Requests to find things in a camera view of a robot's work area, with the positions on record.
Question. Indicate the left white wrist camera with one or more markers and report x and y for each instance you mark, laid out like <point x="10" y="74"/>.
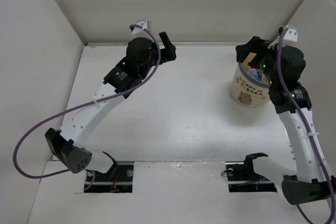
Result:
<point x="139" y="32"/>

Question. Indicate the beige capybara bin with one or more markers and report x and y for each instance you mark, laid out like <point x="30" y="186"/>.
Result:
<point x="246" y="91"/>

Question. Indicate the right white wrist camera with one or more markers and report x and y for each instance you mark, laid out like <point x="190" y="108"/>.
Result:
<point x="289" y="39"/>

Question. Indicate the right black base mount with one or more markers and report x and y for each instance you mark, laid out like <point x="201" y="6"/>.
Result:
<point x="242" y="178"/>

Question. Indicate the blue label white cap bottle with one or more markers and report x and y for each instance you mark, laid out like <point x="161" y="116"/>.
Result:
<point x="256" y="74"/>

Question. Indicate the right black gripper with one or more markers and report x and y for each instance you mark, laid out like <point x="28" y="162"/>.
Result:
<point x="256" y="44"/>

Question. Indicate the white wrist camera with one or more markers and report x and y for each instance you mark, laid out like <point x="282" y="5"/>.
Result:
<point x="289" y="39"/>
<point x="139" y="32"/>

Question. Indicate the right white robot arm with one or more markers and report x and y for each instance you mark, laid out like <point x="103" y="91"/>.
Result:
<point x="313" y="179"/>

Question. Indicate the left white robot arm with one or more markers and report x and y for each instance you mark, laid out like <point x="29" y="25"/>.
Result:
<point x="68" y="142"/>

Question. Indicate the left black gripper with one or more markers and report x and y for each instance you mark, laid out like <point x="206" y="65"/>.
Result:
<point x="167" y="53"/>

